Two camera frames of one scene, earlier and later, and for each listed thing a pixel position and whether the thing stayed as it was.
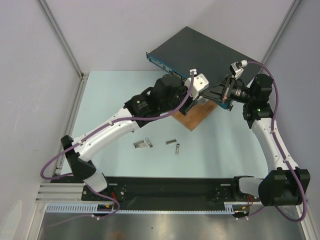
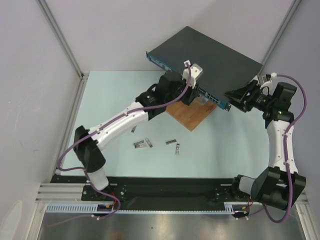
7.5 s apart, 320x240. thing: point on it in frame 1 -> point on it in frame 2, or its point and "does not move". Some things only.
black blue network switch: [188, 51] does not move
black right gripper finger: [217, 92] -> [238, 94]
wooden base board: [198, 114] does not move
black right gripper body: [227, 88] -> [247, 98]
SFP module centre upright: [177, 149] does not move
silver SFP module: [169, 142] does not move
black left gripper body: [187, 105] -> [187, 97]
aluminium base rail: [62, 193] does not move
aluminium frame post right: [291, 13] does not move
